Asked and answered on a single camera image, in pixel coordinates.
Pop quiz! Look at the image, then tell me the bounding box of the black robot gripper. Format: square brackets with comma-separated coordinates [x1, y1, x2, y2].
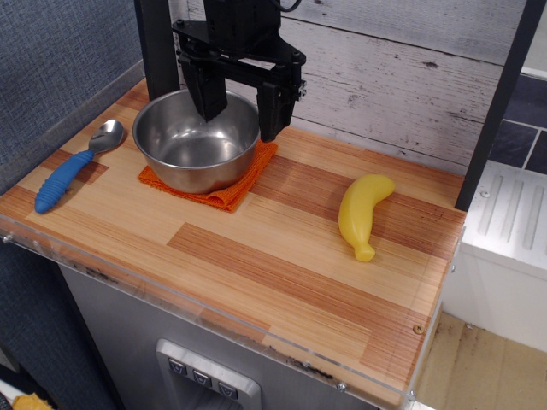
[173, 1, 306, 143]

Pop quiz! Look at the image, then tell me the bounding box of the yellow plastic banana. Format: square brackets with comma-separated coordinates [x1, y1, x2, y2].
[338, 174, 395, 262]

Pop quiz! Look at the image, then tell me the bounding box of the stainless steel pot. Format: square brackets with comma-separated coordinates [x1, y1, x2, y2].
[132, 90, 260, 194]

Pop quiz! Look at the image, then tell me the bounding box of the orange folded cloth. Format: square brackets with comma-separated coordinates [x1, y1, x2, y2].
[138, 141, 278, 213]

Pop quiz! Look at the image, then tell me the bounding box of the grey toy fridge cabinet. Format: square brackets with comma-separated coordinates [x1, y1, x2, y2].
[61, 266, 371, 409]

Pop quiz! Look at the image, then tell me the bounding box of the silver dispenser button panel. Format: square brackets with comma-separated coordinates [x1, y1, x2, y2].
[156, 338, 262, 409]

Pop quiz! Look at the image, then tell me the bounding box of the white ribbed side counter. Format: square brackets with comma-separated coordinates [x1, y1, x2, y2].
[442, 161, 546, 351]

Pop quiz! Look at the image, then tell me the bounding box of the yellow object bottom left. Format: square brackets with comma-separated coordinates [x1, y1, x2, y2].
[12, 394, 53, 410]

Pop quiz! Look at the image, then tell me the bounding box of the black left frame post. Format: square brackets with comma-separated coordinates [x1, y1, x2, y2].
[133, 0, 179, 101]

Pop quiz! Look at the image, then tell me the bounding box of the black frame post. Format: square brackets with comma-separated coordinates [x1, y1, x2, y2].
[133, 0, 179, 101]
[455, 0, 546, 211]

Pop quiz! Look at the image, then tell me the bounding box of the blue handled metal spoon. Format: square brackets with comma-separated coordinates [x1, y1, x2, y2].
[34, 119, 124, 214]

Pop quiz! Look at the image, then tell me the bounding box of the black right frame post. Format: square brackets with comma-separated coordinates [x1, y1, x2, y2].
[455, 0, 546, 211]

